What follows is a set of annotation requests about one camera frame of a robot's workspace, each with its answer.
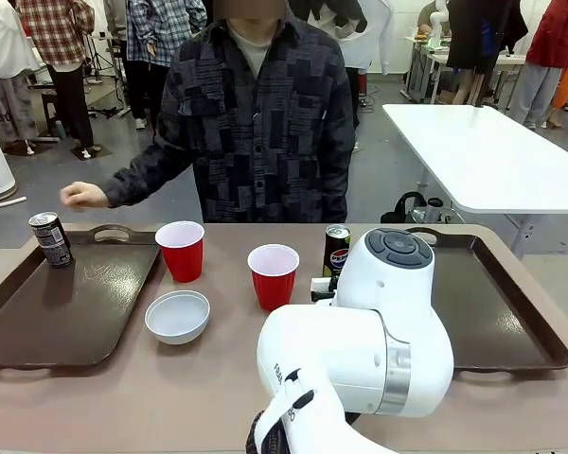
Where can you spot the person's right hand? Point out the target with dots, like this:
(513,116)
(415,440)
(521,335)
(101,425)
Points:
(85,195)

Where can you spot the red plastic cup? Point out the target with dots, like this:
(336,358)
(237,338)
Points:
(182,260)
(273,284)

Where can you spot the white plastic bowl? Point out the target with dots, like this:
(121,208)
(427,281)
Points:
(177,317)

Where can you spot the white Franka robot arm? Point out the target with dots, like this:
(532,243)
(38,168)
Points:
(350,345)

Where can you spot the person's right forearm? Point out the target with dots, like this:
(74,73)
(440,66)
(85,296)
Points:
(142,177)

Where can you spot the small white background robot arm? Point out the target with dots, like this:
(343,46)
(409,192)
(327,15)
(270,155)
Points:
(436,21)

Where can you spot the grey black drink can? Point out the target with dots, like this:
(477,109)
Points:
(52,241)

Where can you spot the white tube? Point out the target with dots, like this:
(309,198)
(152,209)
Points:
(5,201)

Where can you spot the black stool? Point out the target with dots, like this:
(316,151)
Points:
(49,106)

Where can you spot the dark brown serving tray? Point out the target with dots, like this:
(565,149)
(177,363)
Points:
(492,307)
(76,307)

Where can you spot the bystander in red plaid shirt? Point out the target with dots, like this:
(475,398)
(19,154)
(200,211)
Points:
(57,38)

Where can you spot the bystander in white shirt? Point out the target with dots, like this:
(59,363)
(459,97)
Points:
(2,47)

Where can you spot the bystander in blue plaid shirt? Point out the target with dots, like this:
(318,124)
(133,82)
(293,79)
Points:
(161,33)

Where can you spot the person in dark patchwork shirt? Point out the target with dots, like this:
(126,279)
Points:
(265,142)

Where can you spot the black Pepsi can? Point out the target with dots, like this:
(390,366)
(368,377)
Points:
(335,257)

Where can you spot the bystander in white hoodie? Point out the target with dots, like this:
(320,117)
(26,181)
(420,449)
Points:
(374,33)

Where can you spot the white background workbench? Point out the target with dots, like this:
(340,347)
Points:
(426,61)

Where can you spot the white folding table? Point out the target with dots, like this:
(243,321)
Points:
(478,151)

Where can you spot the bystander in black coat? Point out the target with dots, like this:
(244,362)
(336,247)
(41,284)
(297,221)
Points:
(478,38)

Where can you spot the bystander in red jacket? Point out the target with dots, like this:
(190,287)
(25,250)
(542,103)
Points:
(556,33)

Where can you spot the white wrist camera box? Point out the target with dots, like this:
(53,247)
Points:
(322,284)

